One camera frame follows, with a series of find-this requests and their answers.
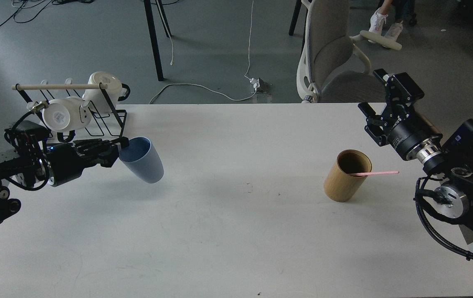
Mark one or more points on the white sneaker right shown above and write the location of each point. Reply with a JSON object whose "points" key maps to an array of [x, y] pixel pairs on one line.
{"points": [[394, 31]]}

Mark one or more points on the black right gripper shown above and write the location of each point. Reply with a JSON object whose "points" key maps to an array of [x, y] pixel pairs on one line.
{"points": [[410, 134]]}

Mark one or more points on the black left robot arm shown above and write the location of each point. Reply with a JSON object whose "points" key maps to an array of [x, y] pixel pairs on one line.
{"points": [[32, 164]]}

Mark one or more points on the white mug front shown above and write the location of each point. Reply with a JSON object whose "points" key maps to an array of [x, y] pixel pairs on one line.
{"points": [[67, 114]]}

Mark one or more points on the bamboo cylindrical holder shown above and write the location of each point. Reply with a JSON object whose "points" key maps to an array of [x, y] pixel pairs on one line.
{"points": [[340, 184]]}

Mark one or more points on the white sneaker left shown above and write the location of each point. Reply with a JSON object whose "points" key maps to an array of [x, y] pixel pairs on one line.
{"points": [[377, 21]]}

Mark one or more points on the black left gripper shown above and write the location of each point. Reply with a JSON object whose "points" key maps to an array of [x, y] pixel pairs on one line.
{"points": [[67, 161]]}

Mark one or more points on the grey office chair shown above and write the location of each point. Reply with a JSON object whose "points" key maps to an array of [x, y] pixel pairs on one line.
{"points": [[332, 68]]}

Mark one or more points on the pink chopstick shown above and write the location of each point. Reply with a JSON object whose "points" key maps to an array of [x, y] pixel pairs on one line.
{"points": [[366, 174]]}

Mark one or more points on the black wire mug rack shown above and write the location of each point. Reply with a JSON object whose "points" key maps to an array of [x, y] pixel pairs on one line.
{"points": [[103, 94]]}

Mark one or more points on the black table legs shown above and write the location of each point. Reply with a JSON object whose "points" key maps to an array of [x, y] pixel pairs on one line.
{"points": [[153, 35]]}

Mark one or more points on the blue cup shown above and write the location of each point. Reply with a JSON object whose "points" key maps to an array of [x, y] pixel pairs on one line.
{"points": [[142, 159]]}

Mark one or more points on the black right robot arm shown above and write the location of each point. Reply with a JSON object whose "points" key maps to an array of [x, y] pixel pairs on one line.
{"points": [[446, 191]]}

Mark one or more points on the white sneaker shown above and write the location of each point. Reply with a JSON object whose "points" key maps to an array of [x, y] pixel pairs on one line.
{"points": [[377, 21], [394, 31]]}

